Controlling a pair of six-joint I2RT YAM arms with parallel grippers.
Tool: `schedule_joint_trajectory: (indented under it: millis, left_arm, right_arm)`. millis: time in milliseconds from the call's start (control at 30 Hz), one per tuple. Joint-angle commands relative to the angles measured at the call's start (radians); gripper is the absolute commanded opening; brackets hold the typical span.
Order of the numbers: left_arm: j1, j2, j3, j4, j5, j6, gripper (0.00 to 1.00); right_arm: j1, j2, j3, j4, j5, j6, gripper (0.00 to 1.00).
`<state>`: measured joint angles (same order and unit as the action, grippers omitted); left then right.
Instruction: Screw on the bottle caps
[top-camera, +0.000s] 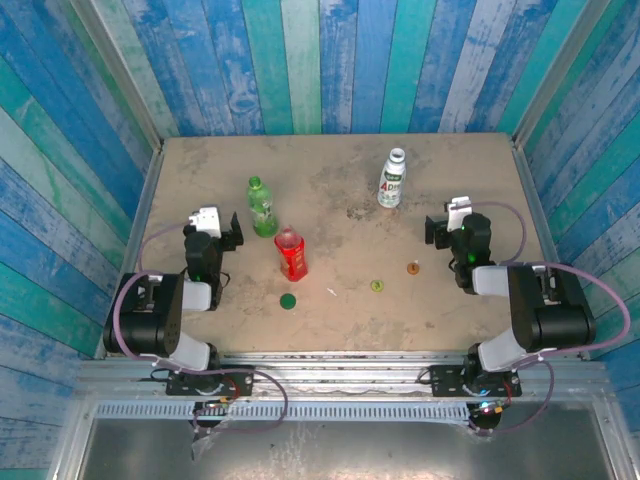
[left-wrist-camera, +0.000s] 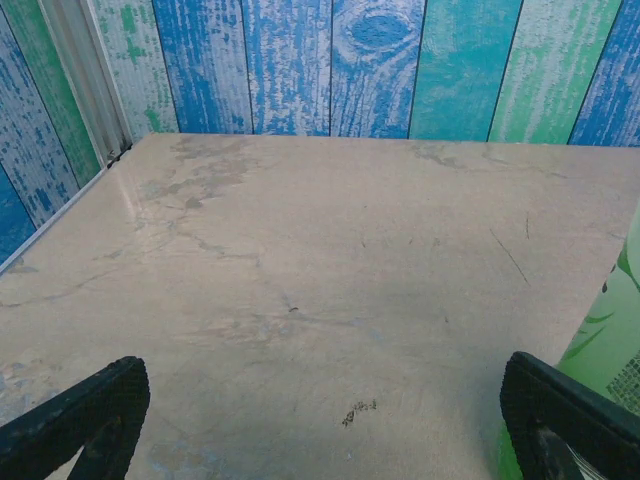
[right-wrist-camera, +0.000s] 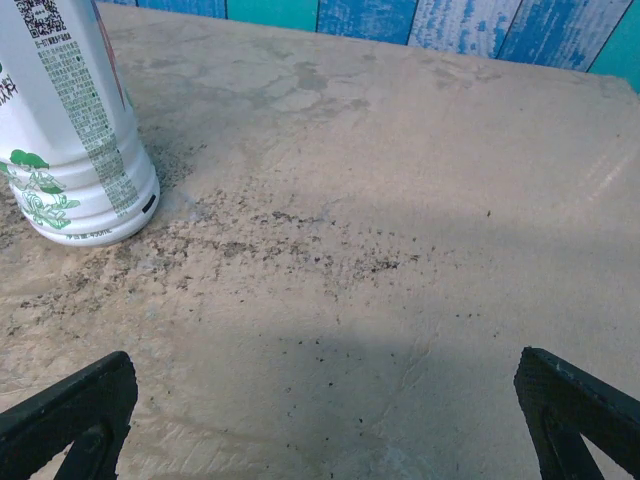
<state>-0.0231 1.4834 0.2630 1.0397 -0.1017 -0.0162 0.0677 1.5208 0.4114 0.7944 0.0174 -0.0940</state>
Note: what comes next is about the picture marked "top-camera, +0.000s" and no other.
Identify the green tea plastic bottle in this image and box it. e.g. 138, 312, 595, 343
246, 175, 280, 239

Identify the white plastic bottle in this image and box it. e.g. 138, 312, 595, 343
376, 147, 408, 210

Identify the red label plastic bottle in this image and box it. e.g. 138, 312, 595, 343
273, 227, 309, 284

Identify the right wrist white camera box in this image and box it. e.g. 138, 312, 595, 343
444, 196, 472, 232

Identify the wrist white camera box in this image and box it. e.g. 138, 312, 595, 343
188, 205, 222, 239
444, 196, 472, 232

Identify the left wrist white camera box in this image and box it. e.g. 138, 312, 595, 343
188, 205, 222, 239

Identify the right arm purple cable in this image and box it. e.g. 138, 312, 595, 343
469, 199, 632, 374

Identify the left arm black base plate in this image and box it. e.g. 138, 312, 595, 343
164, 364, 255, 397

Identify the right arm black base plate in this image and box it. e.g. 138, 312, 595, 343
429, 364, 522, 399

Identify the aluminium mounting rail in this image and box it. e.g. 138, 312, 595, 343
74, 351, 612, 402

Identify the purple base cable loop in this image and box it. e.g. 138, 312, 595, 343
192, 368, 291, 437
469, 359, 557, 437

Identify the aluminium corner post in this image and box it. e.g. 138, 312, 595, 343
510, 0, 622, 149
69, 0, 166, 154

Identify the slotted grey cable duct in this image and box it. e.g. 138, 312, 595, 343
94, 402, 472, 422

